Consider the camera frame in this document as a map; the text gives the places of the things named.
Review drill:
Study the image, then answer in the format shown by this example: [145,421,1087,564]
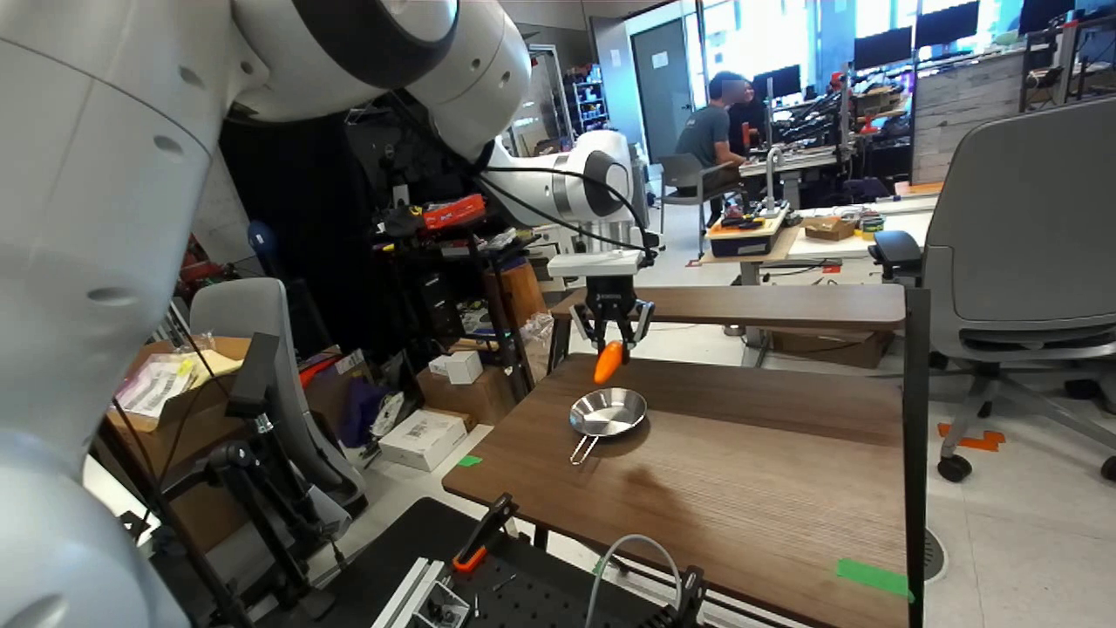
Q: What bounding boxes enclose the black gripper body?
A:
[579,271,643,329]

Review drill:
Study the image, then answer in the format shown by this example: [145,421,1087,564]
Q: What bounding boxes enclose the orange carrot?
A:
[589,340,632,386]

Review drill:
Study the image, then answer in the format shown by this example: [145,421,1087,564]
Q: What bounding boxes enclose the small steel frying pan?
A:
[567,384,652,466]

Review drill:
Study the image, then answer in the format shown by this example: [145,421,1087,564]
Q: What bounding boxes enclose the black equipment rack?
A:
[371,114,553,404]

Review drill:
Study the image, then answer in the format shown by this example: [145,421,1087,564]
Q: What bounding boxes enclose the small brown cardboard box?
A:
[417,344,520,430]

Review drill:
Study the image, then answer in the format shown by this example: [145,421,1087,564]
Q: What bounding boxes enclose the white plastic bag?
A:
[427,344,485,390]

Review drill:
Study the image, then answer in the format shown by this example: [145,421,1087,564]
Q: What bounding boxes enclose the person in dark teal shirt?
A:
[678,67,748,172]

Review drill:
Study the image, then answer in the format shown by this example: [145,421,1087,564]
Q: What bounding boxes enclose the flat white box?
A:
[377,404,470,478]

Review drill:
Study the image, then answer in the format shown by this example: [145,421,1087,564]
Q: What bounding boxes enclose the grey door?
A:
[628,14,700,166]

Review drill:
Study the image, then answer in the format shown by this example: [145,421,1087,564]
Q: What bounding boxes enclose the person in black shirt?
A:
[732,79,775,153]

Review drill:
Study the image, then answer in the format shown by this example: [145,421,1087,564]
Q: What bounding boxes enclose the black bar clamp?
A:
[664,561,717,628]

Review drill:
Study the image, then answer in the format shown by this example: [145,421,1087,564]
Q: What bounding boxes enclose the black curtain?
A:
[220,107,388,344]

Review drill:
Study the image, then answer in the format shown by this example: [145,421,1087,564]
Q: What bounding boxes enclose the grey plastic shell chair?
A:
[190,277,371,502]

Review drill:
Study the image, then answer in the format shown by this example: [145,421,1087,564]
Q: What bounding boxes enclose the large grey office chair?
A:
[870,94,1116,484]

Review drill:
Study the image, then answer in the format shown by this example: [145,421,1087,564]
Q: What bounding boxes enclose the open brown cardboard box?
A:
[101,330,266,483]

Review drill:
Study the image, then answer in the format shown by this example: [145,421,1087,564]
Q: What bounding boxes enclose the white and yellow papers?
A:
[116,342,246,419]

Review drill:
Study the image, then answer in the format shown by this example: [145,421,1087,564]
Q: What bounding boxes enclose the grey cable loop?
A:
[579,531,690,628]

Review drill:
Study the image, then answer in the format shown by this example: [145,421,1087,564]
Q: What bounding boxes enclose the orange handled black clamp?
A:
[446,493,520,583]

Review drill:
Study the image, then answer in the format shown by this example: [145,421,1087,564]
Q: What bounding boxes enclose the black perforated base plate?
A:
[273,495,725,628]

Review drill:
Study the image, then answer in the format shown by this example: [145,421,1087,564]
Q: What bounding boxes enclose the silver aluminium rail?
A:
[371,555,474,628]

